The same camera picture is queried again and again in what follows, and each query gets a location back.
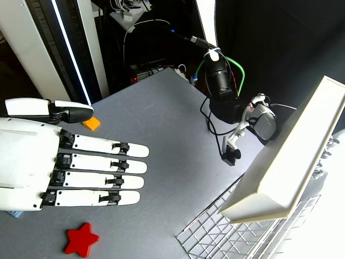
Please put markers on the beige paperback book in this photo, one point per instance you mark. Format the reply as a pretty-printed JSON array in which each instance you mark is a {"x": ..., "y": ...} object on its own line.
[{"x": 283, "y": 167}]

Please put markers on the light blue toy block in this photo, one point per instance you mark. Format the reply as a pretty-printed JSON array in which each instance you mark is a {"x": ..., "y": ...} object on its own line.
[{"x": 16, "y": 214}]

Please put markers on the orange toy block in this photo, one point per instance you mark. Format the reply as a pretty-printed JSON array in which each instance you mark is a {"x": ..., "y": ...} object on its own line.
[{"x": 93, "y": 125}]

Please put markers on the red star block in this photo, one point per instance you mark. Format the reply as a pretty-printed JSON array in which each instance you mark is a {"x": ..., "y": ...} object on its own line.
[{"x": 81, "y": 240}]

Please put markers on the white robot body column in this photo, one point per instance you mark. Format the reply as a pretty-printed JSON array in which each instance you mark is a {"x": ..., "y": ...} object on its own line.
[{"x": 21, "y": 54}]

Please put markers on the grey table cloth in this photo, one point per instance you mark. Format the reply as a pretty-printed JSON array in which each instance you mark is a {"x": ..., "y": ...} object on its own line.
[{"x": 161, "y": 121}]

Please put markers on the black electronics box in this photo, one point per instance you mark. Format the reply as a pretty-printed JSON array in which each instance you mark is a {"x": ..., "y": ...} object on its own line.
[{"x": 148, "y": 72}]

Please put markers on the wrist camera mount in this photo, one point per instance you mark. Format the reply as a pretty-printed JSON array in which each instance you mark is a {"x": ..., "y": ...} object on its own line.
[{"x": 244, "y": 116}]

